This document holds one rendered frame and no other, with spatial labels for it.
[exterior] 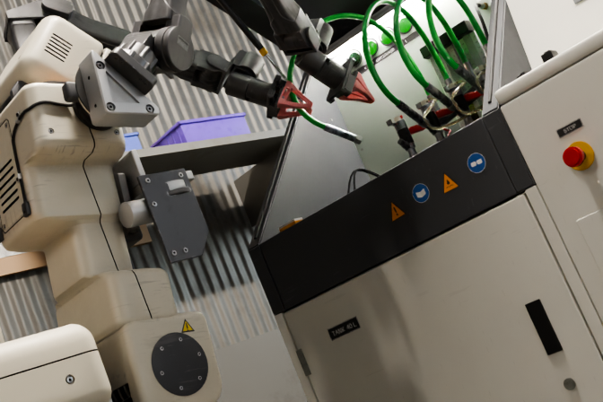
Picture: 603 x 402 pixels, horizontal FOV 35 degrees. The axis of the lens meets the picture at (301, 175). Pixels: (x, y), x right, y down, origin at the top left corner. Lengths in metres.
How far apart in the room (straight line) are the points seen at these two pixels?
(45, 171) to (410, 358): 0.83
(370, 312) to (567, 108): 0.60
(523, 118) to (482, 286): 0.33
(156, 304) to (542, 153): 0.74
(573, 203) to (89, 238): 0.85
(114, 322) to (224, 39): 3.19
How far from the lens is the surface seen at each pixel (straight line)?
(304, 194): 2.37
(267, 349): 4.02
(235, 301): 4.01
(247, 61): 2.27
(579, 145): 1.76
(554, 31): 2.05
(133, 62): 1.56
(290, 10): 2.06
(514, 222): 1.83
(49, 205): 1.61
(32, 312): 3.57
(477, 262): 1.87
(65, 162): 1.65
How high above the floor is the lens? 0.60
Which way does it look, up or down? 12 degrees up
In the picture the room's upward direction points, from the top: 23 degrees counter-clockwise
